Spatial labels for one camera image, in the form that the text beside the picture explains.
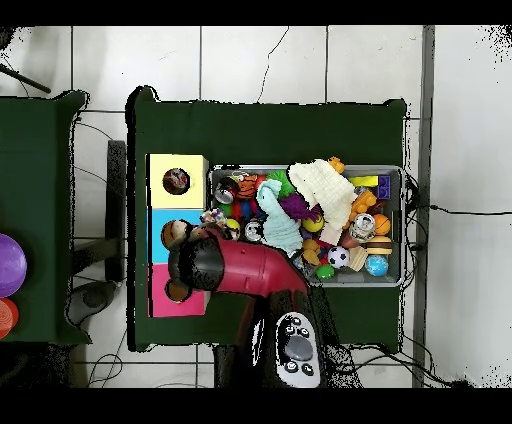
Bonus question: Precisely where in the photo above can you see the light blue knitted cloth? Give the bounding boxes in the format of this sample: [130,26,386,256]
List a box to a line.
[255,178,304,257]

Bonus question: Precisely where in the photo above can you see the cream knitted cloth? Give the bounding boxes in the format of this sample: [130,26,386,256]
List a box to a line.
[287,158,358,231]

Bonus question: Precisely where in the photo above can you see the wooden box with three holes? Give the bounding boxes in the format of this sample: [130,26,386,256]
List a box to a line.
[145,153,211,319]

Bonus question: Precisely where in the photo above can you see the silver mesh bin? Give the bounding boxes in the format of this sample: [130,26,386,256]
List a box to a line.
[206,163,406,289]

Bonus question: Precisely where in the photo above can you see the purple spiky toy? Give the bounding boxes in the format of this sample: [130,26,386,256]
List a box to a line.
[278,193,322,221]

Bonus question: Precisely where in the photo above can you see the dark green table cloth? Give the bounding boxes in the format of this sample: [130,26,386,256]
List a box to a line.
[0,90,93,347]
[126,85,409,353]

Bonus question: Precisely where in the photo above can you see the small soccer ball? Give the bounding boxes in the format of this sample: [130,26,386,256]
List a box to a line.
[327,245,351,269]

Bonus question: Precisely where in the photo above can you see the silver drink can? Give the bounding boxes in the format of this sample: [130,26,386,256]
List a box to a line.
[349,213,377,243]

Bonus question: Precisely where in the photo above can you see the long orange building block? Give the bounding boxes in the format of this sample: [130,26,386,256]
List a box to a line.
[346,189,378,222]

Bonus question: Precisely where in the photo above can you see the orange toy basketball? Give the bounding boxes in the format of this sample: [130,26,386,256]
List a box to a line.
[373,213,392,236]

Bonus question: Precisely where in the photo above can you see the black stand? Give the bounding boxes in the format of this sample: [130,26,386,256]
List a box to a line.
[65,139,128,327]

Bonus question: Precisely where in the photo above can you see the purple bowl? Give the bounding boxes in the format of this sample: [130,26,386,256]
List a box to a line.
[0,232,28,298]

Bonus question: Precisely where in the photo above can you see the black rod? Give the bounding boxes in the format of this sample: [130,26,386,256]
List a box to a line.
[0,63,52,94]

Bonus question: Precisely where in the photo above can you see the orange ribbed disc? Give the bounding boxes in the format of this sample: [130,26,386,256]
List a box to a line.
[0,297,20,340]

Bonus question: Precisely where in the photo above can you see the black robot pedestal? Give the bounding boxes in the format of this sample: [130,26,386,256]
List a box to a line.
[213,345,241,388]

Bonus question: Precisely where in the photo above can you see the black cable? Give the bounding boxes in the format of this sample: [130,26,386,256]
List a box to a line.
[429,204,512,216]

